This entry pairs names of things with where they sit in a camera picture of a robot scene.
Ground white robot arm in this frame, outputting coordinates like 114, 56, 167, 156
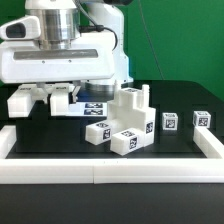
0, 0, 133, 84

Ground white chair back part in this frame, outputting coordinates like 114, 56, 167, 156
7, 83, 72, 118

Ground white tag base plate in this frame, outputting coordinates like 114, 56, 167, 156
68, 102, 107, 117

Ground white U-shaped fence frame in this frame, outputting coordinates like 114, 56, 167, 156
0, 125, 224, 184

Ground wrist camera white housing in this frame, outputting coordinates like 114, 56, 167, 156
0, 16, 41, 40

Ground white chair seat part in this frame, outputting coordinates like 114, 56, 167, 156
107, 84, 156, 147

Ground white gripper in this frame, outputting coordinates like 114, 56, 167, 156
0, 33, 115, 103

